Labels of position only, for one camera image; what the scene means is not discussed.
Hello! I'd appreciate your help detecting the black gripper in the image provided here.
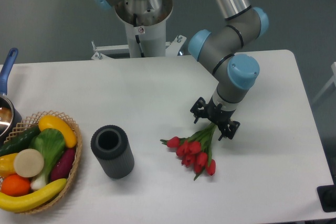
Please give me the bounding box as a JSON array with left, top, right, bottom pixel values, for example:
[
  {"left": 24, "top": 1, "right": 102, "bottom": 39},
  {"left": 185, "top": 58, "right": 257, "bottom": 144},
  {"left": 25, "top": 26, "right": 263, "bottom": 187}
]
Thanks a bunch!
[{"left": 190, "top": 97, "right": 240, "bottom": 141}]

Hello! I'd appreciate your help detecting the red tulip bouquet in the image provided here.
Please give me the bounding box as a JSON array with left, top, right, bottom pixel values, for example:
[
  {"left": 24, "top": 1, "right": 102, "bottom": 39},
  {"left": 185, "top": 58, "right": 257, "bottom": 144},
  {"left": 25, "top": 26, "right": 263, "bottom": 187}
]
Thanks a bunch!
[{"left": 160, "top": 123, "right": 216, "bottom": 179}]

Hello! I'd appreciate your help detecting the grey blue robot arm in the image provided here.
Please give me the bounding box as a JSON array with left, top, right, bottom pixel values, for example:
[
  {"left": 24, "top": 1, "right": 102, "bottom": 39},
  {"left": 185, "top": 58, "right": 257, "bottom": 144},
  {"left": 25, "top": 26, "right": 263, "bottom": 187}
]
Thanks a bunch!
[{"left": 95, "top": 0, "right": 269, "bottom": 139}]

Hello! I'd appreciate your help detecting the dark grey ribbed vase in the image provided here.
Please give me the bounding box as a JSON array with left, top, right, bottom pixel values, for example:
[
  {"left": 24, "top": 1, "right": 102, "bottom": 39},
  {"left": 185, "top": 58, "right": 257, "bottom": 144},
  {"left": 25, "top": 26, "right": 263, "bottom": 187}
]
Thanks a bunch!
[{"left": 91, "top": 125, "right": 134, "bottom": 179}]

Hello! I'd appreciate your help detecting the black device table corner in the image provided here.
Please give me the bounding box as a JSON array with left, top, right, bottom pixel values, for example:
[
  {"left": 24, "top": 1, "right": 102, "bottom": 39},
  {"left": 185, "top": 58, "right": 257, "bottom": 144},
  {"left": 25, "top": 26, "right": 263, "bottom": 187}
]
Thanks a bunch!
[{"left": 317, "top": 185, "right": 335, "bottom": 212}]

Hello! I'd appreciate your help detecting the purple sweet potato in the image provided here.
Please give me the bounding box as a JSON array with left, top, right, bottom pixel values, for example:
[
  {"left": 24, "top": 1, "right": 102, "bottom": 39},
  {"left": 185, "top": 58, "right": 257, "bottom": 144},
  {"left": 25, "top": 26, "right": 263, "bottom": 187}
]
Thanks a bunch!
[{"left": 50, "top": 148, "right": 76, "bottom": 182}]

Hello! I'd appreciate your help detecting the green bok choy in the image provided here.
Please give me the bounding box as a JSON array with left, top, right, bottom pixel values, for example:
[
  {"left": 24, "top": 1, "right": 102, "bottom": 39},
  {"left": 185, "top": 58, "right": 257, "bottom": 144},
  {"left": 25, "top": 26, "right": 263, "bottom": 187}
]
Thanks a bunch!
[{"left": 29, "top": 129, "right": 65, "bottom": 191}]

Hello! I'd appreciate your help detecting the woven wicker basket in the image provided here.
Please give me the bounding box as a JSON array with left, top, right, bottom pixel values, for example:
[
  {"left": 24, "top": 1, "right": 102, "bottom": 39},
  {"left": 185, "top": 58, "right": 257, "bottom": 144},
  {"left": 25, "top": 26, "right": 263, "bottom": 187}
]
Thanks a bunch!
[{"left": 1, "top": 111, "right": 82, "bottom": 214}]

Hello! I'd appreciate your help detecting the beige round disc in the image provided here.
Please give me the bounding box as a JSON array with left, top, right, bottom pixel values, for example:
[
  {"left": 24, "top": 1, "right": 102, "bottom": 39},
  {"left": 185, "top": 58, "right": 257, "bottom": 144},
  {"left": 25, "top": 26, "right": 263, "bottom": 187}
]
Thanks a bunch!
[{"left": 13, "top": 148, "right": 44, "bottom": 178}]

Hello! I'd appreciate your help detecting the green cucumber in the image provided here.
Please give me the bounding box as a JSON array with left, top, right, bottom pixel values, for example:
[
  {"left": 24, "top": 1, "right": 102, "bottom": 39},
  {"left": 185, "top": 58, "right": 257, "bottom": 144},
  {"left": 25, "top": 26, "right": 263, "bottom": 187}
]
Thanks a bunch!
[{"left": 1, "top": 125, "right": 40, "bottom": 156}]

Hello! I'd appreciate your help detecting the long yellow banana squash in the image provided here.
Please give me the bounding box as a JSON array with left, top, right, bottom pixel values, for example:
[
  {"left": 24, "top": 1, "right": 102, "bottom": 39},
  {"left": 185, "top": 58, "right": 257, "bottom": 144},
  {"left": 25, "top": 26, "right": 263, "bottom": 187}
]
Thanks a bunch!
[{"left": 1, "top": 178, "right": 67, "bottom": 213}]

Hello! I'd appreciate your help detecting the orange fruit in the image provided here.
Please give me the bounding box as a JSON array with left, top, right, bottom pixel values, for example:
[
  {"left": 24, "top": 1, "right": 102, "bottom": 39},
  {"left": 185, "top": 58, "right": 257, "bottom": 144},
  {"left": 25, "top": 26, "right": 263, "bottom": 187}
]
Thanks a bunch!
[{"left": 1, "top": 174, "right": 30, "bottom": 197}]

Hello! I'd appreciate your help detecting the yellow bell pepper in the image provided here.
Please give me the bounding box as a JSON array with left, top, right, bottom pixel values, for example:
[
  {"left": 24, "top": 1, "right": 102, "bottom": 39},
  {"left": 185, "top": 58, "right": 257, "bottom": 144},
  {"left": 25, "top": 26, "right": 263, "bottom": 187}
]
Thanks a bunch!
[{"left": 0, "top": 153, "right": 18, "bottom": 178}]

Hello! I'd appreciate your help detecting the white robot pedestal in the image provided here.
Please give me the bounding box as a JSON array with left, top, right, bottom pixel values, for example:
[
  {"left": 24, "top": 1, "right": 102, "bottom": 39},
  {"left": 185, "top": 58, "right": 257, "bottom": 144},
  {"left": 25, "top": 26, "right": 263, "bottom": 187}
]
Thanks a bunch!
[{"left": 92, "top": 0, "right": 186, "bottom": 60}]

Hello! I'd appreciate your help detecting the white frame right edge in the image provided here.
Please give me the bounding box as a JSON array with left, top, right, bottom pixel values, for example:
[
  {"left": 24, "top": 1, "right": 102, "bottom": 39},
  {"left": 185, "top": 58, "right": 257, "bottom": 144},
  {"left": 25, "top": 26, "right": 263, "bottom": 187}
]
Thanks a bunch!
[{"left": 312, "top": 62, "right": 335, "bottom": 106}]

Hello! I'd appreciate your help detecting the blue handled saucepan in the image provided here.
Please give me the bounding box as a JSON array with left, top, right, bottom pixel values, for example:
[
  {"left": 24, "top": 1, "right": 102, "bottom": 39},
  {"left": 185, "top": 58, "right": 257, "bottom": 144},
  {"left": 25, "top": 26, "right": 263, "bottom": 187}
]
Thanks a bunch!
[{"left": 1, "top": 48, "right": 22, "bottom": 146}]

